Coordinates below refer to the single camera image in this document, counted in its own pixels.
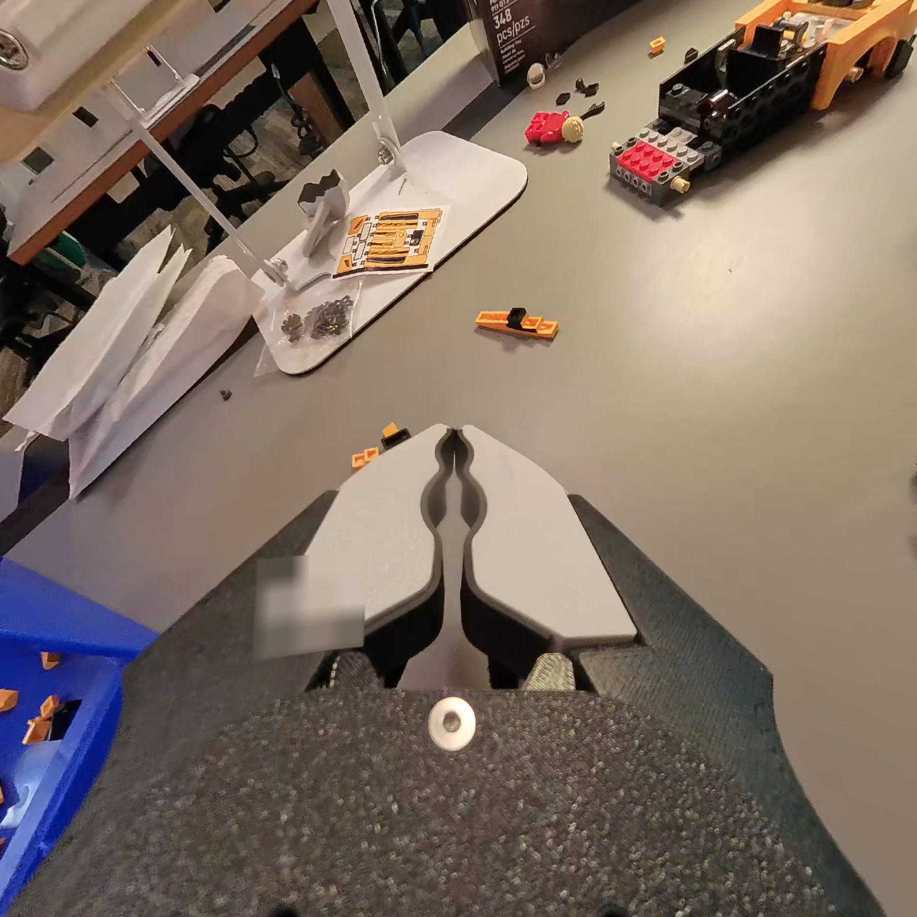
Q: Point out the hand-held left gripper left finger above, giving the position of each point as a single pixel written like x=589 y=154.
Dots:
x=387 y=530

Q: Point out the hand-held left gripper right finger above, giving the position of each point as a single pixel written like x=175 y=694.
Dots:
x=537 y=551

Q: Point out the orange lego wedge black clip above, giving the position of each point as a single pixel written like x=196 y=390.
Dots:
x=501 y=321

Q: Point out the pile of small lego pieces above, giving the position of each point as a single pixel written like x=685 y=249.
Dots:
x=394 y=437

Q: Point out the orange lego bricks heap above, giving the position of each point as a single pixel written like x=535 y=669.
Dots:
x=46 y=720

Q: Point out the red lego minifigure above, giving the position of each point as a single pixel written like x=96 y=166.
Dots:
x=548 y=127

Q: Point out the white round lego piece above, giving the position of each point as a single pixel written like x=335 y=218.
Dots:
x=536 y=76

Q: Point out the black lego set box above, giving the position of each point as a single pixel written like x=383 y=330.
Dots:
x=544 y=36

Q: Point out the black orange lego car chassis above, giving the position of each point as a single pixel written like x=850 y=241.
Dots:
x=752 y=71

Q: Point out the clear bag of screws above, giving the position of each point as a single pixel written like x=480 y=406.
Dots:
x=319 y=322

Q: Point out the white paper bag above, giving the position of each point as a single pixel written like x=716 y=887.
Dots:
x=179 y=372
x=114 y=337

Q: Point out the orange black sticker sheet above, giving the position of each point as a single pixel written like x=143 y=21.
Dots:
x=390 y=243

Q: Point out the blue plastic bin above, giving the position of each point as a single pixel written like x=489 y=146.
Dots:
x=64 y=623

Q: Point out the black office chair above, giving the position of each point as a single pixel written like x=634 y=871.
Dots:
x=229 y=143

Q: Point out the wooden side table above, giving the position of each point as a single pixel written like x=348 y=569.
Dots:
x=179 y=114

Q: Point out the white box device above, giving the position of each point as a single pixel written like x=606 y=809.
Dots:
x=107 y=43

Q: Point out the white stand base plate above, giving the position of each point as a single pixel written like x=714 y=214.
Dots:
x=458 y=186

